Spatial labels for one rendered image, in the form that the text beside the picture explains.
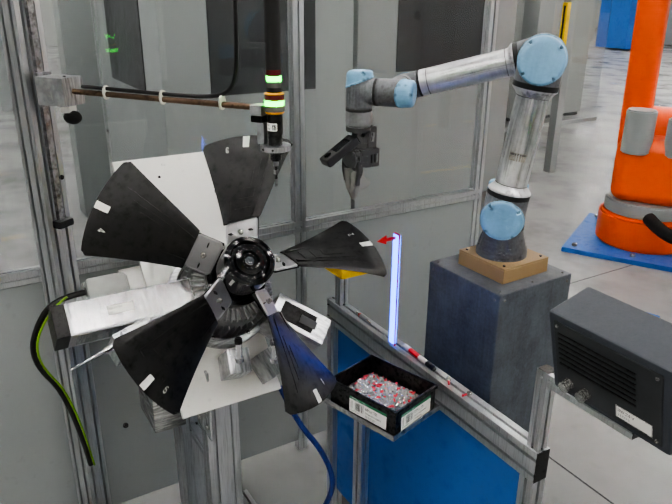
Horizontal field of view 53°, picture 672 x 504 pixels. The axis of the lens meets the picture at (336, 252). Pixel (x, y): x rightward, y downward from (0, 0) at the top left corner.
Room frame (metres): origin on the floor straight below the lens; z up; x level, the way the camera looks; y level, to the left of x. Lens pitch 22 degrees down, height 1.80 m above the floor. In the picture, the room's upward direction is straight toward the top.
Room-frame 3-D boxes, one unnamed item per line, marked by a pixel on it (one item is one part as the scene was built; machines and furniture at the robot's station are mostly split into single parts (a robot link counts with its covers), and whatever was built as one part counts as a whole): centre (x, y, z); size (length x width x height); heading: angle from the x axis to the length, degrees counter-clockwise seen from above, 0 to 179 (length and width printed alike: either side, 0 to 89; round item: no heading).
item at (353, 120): (1.90, -0.06, 1.45); 0.08 x 0.08 x 0.05
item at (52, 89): (1.74, 0.71, 1.54); 0.10 x 0.07 x 0.08; 66
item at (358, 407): (1.45, -0.12, 0.85); 0.22 x 0.17 x 0.07; 47
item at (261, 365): (1.48, 0.17, 0.91); 0.12 x 0.08 x 0.12; 31
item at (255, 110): (1.49, 0.15, 1.50); 0.09 x 0.07 x 0.10; 66
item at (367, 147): (1.91, -0.07, 1.37); 0.09 x 0.08 x 0.12; 121
